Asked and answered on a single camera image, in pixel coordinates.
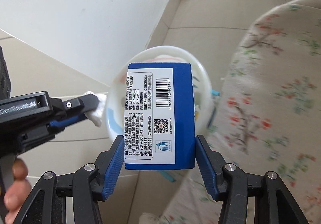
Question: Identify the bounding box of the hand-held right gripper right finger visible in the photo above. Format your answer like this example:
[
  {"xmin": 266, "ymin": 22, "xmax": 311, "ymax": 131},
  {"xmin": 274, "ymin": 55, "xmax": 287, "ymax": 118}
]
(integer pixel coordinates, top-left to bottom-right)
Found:
[{"xmin": 195, "ymin": 135, "xmax": 308, "ymax": 224}]

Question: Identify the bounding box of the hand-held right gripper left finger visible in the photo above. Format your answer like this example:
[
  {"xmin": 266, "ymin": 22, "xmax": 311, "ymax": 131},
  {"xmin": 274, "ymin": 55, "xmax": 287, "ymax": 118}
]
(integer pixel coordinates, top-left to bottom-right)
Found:
[{"xmin": 19, "ymin": 136, "xmax": 125, "ymax": 224}]

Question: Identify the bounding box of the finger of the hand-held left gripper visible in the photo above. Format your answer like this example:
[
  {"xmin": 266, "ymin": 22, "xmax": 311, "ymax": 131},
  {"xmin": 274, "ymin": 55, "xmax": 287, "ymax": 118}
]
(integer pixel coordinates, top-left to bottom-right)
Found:
[
  {"xmin": 61, "ymin": 93, "xmax": 99, "ymax": 121},
  {"xmin": 49, "ymin": 113, "xmax": 88, "ymax": 136}
]

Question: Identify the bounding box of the white tissue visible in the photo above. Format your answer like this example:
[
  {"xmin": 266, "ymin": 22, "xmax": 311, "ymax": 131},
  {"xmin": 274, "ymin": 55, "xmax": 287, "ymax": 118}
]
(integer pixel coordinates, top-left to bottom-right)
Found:
[{"xmin": 84, "ymin": 91, "xmax": 108, "ymax": 128}]

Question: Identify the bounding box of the white round trash bin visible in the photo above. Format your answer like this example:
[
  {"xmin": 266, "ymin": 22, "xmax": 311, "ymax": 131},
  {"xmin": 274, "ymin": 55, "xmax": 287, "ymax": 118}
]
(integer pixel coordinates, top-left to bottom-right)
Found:
[{"xmin": 105, "ymin": 46, "xmax": 214, "ymax": 145}]

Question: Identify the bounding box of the blue cardboard box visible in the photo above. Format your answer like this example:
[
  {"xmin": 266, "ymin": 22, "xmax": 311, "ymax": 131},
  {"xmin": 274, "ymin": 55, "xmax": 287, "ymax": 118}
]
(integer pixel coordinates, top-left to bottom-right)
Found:
[{"xmin": 124, "ymin": 62, "xmax": 196, "ymax": 171}]

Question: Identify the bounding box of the person's left hand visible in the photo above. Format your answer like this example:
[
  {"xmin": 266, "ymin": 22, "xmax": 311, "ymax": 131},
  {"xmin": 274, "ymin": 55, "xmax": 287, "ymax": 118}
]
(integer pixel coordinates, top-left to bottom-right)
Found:
[{"xmin": 3, "ymin": 158, "xmax": 32, "ymax": 220}]

